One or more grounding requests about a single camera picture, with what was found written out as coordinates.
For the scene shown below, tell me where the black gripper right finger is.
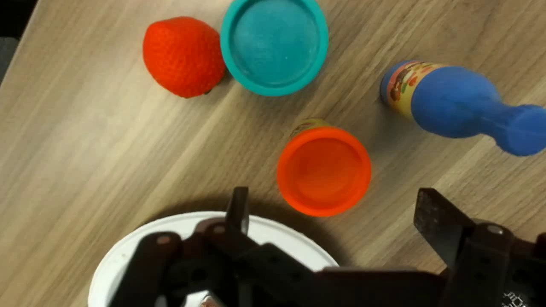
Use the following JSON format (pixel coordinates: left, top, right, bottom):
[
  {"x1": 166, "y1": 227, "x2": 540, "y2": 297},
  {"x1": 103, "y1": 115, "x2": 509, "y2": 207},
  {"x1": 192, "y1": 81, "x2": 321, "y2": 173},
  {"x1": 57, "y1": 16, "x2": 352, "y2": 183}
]
[{"x1": 413, "y1": 188, "x2": 512, "y2": 307}]

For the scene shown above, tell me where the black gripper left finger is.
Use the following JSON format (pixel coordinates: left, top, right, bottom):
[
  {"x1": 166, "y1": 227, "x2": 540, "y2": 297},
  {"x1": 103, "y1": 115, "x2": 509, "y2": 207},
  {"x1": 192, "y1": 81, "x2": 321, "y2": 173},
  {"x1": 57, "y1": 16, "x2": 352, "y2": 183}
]
[{"x1": 207, "y1": 187, "x2": 261, "y2": 255}]

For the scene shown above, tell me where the orange lid dough tub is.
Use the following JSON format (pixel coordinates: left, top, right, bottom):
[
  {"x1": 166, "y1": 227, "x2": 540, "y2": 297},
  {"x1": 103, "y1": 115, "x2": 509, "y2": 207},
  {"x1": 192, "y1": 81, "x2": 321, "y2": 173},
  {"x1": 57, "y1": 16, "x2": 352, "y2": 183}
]
[{"x1": 275, "y1": 118, "x2": 374, "y2": 219}]

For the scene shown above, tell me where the white paper plate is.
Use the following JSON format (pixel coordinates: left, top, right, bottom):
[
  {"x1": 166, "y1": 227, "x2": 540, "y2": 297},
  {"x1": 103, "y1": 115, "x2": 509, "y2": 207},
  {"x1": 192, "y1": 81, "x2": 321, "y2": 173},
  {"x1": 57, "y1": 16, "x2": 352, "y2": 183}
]
[{"x1": 86, "y1": 210, "x2": 342, "y2": 307}]

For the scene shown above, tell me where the blue toy bottle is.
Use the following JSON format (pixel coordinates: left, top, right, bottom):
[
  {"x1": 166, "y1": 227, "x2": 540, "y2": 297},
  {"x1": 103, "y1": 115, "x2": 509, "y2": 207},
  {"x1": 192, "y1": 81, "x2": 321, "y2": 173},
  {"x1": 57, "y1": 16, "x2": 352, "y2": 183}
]
[{"x1": 379, "y1": 60, "x2": 546, "y2": 159}]

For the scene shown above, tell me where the red toy strawberry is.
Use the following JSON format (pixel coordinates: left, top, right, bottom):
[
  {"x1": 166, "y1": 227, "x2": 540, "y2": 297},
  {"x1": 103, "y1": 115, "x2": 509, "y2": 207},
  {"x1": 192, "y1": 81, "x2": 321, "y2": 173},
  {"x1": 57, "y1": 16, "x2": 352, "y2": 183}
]
[{"x1": 142, "y1": 16, "x2": 229, "y2": 101}]

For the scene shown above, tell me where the teal lid dough tub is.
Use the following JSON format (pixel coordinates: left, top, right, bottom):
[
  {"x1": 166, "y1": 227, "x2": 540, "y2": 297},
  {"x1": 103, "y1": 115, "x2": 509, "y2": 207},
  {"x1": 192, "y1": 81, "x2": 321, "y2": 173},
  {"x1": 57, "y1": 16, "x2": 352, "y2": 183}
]
[{"x1": 219, "y1": 0, "x2": 331, "y2": 100}]

